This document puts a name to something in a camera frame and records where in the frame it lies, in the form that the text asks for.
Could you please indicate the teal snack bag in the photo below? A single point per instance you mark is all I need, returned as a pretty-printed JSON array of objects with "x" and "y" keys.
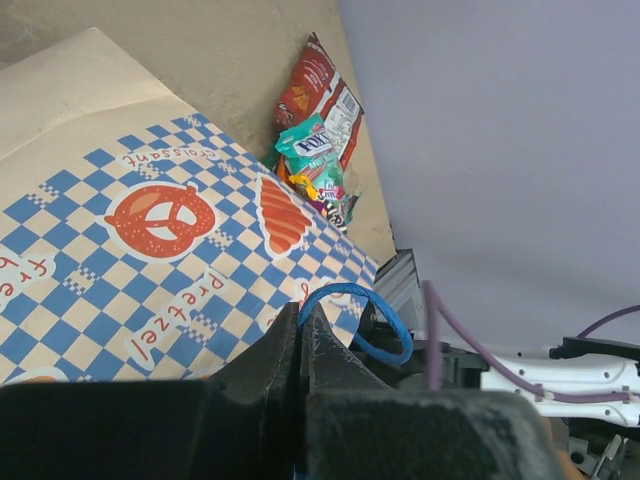
[{"x": 308, "y": 150}]

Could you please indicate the yellow snack bag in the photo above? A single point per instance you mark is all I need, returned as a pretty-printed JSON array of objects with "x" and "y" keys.
[{"x": 328, "y": 208}]

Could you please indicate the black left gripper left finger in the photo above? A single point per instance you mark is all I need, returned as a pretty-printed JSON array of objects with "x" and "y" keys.
[{"x": 234, "y": 424}]

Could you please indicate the red orange snack bag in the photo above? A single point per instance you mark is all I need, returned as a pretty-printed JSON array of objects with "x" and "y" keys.
[{"x": 316, "y": 87}]

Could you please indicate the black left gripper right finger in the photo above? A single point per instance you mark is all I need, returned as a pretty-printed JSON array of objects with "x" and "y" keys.
[{"x": 357, "y": 427}]

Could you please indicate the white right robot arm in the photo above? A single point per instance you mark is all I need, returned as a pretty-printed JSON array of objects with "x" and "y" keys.
[{"x": 587, "y": 388}]

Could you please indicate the blue checkered paper bag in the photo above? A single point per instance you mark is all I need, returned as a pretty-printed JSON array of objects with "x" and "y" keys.
[{"x": 138, "y": 240}]

